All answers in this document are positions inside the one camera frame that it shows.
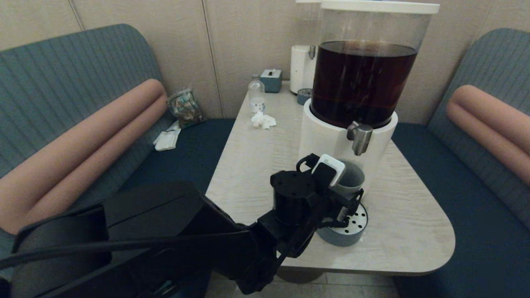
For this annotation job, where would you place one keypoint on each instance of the small white drink dispenser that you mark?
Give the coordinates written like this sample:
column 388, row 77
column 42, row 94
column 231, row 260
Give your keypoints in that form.
column 301, row 68

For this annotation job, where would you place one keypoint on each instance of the white dispenser lid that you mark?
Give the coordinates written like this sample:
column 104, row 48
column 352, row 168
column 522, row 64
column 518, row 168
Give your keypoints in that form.
column 381, row 7

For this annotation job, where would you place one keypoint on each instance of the blue perforated drip tray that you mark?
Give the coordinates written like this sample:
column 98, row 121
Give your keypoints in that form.
column 348, row 236

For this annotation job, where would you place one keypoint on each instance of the grey-blue plastic cup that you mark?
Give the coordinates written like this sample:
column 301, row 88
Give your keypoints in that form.
column 352, row 178

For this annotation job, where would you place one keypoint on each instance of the metal dispenser tap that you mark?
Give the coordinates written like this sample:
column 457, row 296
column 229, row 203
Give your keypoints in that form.
column 361, row 138

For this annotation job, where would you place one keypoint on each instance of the large dark tea dispenser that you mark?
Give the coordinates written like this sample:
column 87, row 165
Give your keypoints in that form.
column 323, row 140

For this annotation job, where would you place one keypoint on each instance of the blue upholstered bench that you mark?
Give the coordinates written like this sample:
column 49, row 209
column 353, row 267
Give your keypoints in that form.
column 62, row 82
column 476, row 231

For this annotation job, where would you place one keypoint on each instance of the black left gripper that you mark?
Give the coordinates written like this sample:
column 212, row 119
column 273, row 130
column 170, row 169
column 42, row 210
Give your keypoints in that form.
column 294, row 198

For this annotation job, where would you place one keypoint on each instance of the blue-grey tissue box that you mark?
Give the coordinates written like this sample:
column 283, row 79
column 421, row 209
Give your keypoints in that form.
column 271, row 81

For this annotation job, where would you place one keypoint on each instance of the crumpled white tissue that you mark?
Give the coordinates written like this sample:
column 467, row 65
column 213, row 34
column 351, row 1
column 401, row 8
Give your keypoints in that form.
column 263, row 120

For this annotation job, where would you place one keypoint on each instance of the small blue drip tray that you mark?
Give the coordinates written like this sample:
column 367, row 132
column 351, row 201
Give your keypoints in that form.
column 303, row 97

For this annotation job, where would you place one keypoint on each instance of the round table pedestal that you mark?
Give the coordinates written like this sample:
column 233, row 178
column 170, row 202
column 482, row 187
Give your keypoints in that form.
column 298, row 276

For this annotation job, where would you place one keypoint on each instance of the clear plastic bottle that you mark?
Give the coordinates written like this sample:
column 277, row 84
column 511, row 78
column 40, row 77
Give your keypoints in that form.
column 256, row 94

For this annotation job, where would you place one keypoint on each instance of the pink bolster cushion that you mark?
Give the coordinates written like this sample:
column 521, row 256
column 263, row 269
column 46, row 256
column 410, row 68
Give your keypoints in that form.
column 74, row 161
column 488, row 123

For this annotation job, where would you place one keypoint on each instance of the printed snack bag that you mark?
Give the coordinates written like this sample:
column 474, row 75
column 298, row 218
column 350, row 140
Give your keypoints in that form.
column 186, row 107

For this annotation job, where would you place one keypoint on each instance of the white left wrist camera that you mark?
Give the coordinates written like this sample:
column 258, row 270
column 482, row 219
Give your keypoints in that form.
column 329, row 167

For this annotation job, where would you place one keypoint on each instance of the white napkin pack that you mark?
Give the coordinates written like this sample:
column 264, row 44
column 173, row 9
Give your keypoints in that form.
column 167, row 140

